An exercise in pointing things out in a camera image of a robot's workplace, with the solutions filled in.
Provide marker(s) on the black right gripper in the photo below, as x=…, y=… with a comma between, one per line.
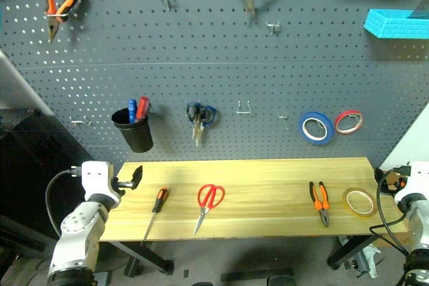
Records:
x=396, y=179

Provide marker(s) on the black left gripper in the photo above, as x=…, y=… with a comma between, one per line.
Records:
x=124, y=184

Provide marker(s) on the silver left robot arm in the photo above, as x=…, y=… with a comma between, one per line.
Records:
x=82, y=225

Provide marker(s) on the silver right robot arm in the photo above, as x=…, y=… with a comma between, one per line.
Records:
x=417, y=229

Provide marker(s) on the grey pegboard wall panel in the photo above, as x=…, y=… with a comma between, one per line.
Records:
x=214, y=71

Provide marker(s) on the orange black screwdriver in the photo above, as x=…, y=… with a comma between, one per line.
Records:
x=160, y=199

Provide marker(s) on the black cup holder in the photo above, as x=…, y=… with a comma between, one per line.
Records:
x=135, y=135

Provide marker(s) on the yellow tape roll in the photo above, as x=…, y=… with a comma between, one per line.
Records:
x=348, y=204

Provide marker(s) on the orange black combination pliers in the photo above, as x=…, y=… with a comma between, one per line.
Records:
x=322, y=205

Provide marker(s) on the red tape roll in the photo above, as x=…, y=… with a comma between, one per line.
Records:
x=340, y=122

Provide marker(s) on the black table leg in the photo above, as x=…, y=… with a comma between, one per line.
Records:
x=147, y=256
x=352, y=249

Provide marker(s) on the blue tape roll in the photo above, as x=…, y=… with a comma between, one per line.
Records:
x=306, y=132

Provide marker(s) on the grey power strip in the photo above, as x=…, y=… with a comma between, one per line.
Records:
x=363, y=259

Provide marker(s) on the silver double pegboard hook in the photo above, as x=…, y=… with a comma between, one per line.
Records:
x=243, y=109

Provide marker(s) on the blue plastic bin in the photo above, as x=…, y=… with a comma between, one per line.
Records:
x=392, y=24

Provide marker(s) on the small silver pegboard hook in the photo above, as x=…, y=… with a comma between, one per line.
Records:
x=273, y=27

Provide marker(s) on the orange black long-nose pliers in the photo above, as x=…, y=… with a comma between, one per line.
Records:
x=51, y=1

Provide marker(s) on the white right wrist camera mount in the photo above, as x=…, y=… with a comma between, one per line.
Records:
x=419, y=175

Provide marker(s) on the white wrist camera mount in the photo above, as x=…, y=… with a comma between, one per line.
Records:
x=97, y=179
x=419, y=175

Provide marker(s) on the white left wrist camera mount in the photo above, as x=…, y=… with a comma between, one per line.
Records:
x=97, y=179

